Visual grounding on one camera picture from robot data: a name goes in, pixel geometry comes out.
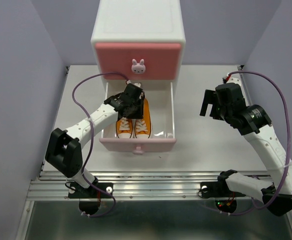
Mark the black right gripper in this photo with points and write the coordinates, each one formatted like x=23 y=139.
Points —
x=209 y=98

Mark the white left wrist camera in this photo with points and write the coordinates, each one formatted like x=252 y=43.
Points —
x=138 y=84

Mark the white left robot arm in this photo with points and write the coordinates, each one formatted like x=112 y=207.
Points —
x=64 y=151

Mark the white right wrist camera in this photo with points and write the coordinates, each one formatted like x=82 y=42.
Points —
x=229 y=79

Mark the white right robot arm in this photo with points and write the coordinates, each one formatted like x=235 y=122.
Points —
x=254 y=124

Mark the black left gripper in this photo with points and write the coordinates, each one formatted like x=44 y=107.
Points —
x=139 y=113

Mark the pink bunny knob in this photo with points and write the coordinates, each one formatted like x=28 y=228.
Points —
x=138 y=150
x=138 y=67

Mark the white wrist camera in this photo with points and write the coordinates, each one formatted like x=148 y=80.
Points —
x=229 y=79
x=138 y=84

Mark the orange sneaker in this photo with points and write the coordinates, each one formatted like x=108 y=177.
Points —
x=124 y=128
x=143 y=127

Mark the white plastic shoe cabinet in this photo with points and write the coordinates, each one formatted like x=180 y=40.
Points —
x=139 y=21

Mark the light pink drawer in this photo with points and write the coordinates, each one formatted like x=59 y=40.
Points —
x=155 y=132

